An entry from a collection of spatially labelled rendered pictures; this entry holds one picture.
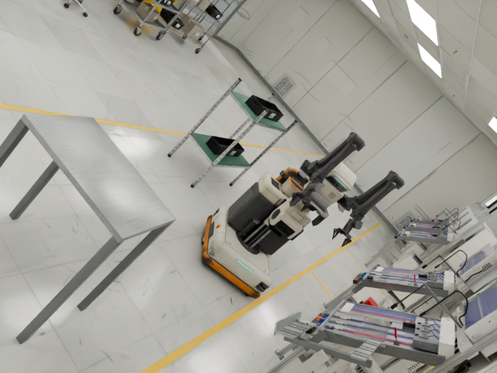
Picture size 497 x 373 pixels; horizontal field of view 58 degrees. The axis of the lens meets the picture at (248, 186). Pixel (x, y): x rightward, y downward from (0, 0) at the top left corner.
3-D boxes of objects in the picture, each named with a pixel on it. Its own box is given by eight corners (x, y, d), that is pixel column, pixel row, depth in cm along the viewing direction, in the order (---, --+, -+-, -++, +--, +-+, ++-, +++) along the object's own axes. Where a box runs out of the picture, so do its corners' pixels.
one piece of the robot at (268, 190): (217, 215, 412) (282, 155, 385) (260, 249, 429) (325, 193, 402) (215, 235, 383) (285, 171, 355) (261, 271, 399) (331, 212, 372)
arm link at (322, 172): (364, 142, 307) (353, 132, 304) (366, 145, 302) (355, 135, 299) (318, 183, 321) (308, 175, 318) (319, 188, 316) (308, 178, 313)
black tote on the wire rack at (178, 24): (167, 24, 772) (171, 18, 767) (157, 12, 779) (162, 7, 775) (180, 31, 808) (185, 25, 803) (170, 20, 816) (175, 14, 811)
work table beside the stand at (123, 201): (14, 213, 261) (93, 116, 235) (86, 308, 251) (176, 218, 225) (-62, 229, 219) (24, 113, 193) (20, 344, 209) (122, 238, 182)
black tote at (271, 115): (254, 115, 440) (262, 106, 437) (245, 102, 445) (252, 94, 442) (276, 122, 492) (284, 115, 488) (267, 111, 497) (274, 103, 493)
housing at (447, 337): (436, 367, 247) (438, 342, 246) (438, 337, 292) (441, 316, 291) (452, 371, 244) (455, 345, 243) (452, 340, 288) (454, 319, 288)
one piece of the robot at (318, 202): (288, 198, 351) (308, 180, 344) (311, 220, 360) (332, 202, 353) (289, 209, 337) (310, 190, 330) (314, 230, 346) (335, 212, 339)
